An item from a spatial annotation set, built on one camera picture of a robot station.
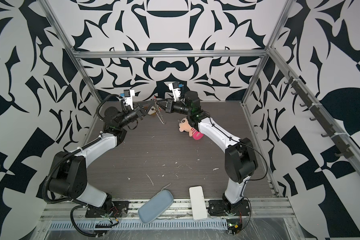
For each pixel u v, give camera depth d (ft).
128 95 2.17
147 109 2.34
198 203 2.36
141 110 2.24
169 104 2.21
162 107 2.38
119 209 2.41
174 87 2.29
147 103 2.31
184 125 3.23
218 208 2.44
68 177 1.45
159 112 2.44
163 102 2.37
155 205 2.40
